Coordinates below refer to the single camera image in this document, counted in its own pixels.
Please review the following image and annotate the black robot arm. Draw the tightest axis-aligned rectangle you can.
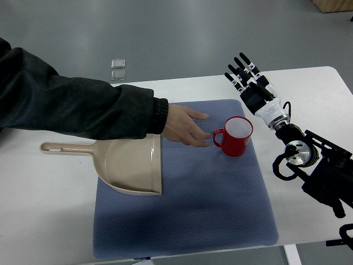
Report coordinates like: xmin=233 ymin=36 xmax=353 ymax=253
xmin=269 ymin=102 xmax=352 ymax=219

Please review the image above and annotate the beige plastic dustpan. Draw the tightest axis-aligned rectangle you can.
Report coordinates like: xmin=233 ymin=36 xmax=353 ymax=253
xmin=40 ymin=134 xmax=163 ymax=195

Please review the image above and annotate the white table leg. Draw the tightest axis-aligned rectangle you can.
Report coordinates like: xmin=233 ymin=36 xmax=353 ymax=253
xmin=284 ymin=244 xmax=302 ymax=265

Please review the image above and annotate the red mug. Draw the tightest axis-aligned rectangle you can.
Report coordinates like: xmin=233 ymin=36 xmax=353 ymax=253
xmin=212 ymin=116 xmax=254 ymax=157

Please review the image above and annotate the upper metal floor plate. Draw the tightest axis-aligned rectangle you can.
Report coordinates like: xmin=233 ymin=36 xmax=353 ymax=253
xmin=111 ymin=59 xmax=126 ymax=69

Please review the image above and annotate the wooden box corner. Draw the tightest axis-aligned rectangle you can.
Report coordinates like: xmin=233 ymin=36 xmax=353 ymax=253
xmin=312 ymin=0 xmax=352 ymax=13

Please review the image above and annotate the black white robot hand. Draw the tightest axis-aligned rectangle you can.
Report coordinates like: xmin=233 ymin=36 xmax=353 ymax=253
xmin=224 ymin=52 xmax=290 ymax=131

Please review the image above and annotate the person's bare hand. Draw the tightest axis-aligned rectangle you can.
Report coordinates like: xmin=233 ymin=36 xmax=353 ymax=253
xmin=161 ymin=104 xmax=211 ymax=147

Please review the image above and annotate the dark jacket forearm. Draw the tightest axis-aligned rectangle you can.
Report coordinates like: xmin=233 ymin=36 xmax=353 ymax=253
xmin=1 ymin=40 xmax=169 ymax=140

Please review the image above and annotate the blue textured mat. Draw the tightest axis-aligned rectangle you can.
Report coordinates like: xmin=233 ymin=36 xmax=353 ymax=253
xmin=92 ymin=99 xmax=279 ymax=259

